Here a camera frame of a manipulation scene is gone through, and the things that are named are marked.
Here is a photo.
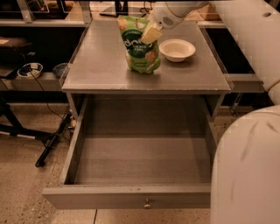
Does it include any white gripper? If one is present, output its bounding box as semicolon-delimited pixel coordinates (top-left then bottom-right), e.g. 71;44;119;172
140;6;184;45

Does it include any green rice chip bag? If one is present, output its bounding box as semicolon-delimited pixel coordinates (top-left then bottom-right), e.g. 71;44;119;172
116;16;161;74

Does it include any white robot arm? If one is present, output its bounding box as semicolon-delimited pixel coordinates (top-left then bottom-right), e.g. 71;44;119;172
207;0;280;224

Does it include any grey cabinet with top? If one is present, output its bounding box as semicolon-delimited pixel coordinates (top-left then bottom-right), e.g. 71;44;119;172
59;19;235;123

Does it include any open grey top drawer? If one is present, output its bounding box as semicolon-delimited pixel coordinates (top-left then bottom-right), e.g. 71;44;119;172
43;96;216;209

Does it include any round metal drawer knob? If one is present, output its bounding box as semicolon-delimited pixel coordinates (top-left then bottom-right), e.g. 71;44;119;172
143;198;152;209

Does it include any white paper bowl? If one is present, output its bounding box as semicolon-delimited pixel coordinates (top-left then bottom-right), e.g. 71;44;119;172
159;39;196;62

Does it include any black monitor stand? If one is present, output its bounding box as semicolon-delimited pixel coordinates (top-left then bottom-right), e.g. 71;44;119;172
99;0;147;21

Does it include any cardboard box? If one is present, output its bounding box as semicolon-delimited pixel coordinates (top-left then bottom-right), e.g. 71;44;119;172
197;4;221;21

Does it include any dark grey bowl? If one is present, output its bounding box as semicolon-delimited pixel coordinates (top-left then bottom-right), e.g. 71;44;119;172
52;63;68;78

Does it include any black cable bundle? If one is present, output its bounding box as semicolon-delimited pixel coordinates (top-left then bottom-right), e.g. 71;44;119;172
139;0;156;14

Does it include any white bowl with cable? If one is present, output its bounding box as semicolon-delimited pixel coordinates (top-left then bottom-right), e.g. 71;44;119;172
17;62;43;79

